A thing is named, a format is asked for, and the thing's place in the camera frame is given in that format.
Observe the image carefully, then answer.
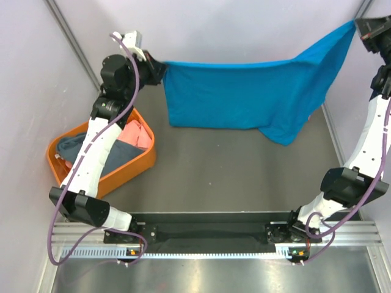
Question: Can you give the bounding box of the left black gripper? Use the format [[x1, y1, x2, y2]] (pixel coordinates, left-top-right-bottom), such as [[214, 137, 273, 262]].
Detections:
[[122, 49, 167, 98]]

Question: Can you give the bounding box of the blue t shirt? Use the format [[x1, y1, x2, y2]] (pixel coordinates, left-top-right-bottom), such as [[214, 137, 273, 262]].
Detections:
[[163, 21, 356, 146]]

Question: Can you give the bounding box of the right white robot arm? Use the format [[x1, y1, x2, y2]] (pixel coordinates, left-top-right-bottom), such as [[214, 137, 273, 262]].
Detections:
[[265, 16, 390, 244]]

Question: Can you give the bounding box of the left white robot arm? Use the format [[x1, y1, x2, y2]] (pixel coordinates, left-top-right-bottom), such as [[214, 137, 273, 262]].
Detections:
[[49, 50, 167, 242]]

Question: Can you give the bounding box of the light pink t shirt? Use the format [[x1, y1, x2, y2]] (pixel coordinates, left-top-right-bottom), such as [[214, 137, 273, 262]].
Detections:
[[118, 120, 152, 150]]

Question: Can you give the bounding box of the grey t shirt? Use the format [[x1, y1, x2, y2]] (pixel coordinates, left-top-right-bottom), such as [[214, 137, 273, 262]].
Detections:
[[56, 132, 144, 177]]

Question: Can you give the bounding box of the orange plastic basket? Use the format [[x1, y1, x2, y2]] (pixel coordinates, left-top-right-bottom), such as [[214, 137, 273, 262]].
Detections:
[[46, 109, 156, 199]]

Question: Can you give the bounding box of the right aluminium frame post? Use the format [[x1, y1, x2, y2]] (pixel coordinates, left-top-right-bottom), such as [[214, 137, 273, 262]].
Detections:
[[353, 0, 375, 20]]

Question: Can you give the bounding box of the aluminium frame post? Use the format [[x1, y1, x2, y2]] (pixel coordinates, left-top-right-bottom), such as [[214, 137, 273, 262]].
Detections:
[[353, 0, 375, 20], [43, 0, 100, 90]]

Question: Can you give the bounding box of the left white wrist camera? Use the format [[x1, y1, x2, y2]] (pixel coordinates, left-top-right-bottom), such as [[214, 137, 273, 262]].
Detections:
[[112, 31, 146, 61]]

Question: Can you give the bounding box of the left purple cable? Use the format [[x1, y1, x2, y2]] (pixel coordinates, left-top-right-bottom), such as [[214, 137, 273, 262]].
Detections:
[[48, 32, 148, 269]]

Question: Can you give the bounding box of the purple cable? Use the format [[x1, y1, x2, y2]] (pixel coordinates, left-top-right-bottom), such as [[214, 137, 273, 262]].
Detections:
[[293, 97, 391, 269], [48, 32, 148, 269]]

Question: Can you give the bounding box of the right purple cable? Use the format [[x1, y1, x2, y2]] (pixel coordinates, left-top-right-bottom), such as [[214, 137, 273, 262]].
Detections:
[[293, 97, 391, 269]]

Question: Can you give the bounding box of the left aluminium frame post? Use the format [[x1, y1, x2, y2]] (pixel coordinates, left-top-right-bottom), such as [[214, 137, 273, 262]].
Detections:
[[43, 0, 100, 90]]

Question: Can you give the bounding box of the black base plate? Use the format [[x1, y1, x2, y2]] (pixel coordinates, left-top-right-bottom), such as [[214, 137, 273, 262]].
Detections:
[[103, 212, 324, 253]]

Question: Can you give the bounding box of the grey slotted cable duct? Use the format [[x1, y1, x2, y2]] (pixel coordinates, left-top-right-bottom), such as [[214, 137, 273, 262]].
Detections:
[[60, 245, 310, 259]]

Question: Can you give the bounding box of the aluminium rail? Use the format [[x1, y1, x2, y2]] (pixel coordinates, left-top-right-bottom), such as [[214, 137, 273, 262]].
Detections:
[[52, 221, 382, 247]]

